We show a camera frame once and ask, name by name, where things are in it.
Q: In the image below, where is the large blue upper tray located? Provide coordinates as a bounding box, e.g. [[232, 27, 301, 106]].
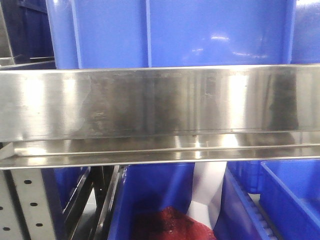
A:
[[46, 0, 320, 69]]

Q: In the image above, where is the blue lower right tray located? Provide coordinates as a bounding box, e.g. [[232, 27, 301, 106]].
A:
[[214, 159, 320, 240]]

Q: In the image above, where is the white paper sheet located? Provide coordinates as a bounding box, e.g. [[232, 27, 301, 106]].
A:
[[187, 161, 227, 229]]

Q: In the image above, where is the blue bin with red contents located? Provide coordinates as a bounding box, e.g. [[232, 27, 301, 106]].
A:
[[107, 162, 226, 240]]

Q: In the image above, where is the red mesh material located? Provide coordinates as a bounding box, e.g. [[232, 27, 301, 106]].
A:
[[130, 206, 216, 240]]

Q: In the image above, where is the dark blue background bin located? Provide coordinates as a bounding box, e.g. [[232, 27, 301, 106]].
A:
[[0, 0, 54, 67]]

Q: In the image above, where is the stainless steel shelf rail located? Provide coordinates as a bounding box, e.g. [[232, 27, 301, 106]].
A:
[[0, 64, 320, 169]]

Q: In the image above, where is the perforated grey shelf post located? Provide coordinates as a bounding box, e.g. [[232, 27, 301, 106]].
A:
[[0, 169, 59, 240]]

